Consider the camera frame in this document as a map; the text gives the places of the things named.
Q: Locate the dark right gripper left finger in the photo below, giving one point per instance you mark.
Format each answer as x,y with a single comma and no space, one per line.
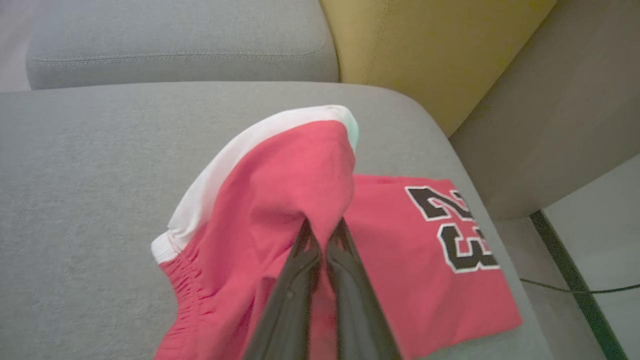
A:
290,310

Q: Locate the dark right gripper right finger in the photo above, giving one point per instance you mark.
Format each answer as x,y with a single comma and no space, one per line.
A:
360,310

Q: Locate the red white shorts number 23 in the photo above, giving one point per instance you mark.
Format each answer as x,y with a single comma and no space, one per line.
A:
280,185

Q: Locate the black floor strip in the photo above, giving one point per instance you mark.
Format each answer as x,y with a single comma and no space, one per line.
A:
585,300

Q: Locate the grey fabric sofa ottoman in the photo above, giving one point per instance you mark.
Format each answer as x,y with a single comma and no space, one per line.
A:
100,175

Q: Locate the mustard yellow cushion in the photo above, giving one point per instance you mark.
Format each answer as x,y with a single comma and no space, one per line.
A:
430,50

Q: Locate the grey brown sofa armrest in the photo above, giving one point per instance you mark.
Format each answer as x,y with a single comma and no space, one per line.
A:
565,110

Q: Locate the grey fabric sofa seat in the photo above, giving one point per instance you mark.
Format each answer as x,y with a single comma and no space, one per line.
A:
175,35

